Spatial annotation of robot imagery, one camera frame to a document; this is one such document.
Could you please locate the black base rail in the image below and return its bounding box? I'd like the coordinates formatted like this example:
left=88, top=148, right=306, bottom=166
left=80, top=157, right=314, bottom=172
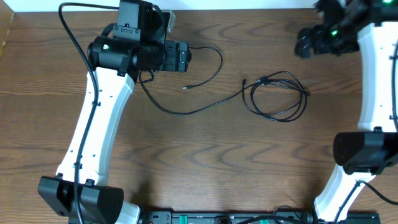
left=136, top=210, right=382, bottom=224

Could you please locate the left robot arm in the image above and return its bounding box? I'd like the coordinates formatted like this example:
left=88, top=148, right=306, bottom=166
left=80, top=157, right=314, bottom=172
left=38, top=1, right=191, bottom=223

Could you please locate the black USB cable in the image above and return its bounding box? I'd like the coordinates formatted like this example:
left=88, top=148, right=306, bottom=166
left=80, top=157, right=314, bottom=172
left=138, top=45, right=265, bottom=116
left=241, top=70, right=311, bottom=123

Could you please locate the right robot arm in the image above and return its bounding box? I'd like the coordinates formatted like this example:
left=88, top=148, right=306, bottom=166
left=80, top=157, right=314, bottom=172
left=295, top=0, right=397, bottom=223

